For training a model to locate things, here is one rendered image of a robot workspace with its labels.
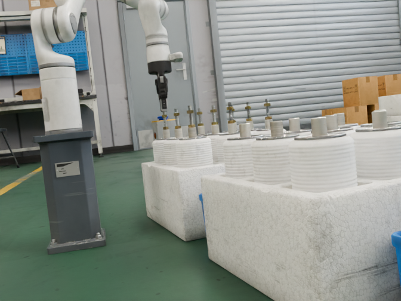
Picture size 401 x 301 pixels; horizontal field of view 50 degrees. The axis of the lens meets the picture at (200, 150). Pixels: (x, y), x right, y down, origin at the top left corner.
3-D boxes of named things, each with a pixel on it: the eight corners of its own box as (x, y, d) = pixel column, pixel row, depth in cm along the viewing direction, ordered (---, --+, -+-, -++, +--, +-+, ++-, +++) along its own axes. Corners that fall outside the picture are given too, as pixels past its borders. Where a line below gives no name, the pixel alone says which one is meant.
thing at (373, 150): (389, 253, 64) (380, 132, 63) (345, 239, 73) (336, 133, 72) (435, 240, 68) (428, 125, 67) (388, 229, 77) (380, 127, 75)
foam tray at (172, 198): (185, 242, 108) (177, 170, 107) (147, 216, 144) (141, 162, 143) (315, 215, 122) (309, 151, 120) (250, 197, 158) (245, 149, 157)
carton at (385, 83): (406, 101, 472) (404, 73, 470) (386, 103, 467) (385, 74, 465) (389, 103, 501) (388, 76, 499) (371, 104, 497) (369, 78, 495)
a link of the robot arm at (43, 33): (24, 5, 109) (32, 73, 110) (60, 1, 109) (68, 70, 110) (39, 14, 118) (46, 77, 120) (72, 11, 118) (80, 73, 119)
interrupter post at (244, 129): (243, 140, 85) (241, 123, 85) (237, 140, 87) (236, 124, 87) (253, 139, 86) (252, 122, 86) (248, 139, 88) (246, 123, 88)
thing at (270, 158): (278, 251, 71) (268, 141, 70) (250, 239, 80) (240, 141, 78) (326, 239, 74) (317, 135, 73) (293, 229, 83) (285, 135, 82)
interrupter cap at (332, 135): (314, 142, 60) (314, 137, 60) (284, 142, 67) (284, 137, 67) (357, 136, 63) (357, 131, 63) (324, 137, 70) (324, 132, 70)
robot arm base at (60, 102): (45, 135, 110) (36, 68, 109) (49, 135, 119) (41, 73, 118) (82, 131, 112) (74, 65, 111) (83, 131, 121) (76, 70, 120)
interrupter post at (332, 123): (330, 133, 79) (329, 115, 78) (322, 133, 81) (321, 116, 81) (341, 132, 79) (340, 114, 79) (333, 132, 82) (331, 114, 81)
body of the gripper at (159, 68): (147, 63, 140) (150, 92, 141) (147, 59, 132) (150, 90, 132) (170, 61, 141) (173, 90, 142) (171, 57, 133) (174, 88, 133)
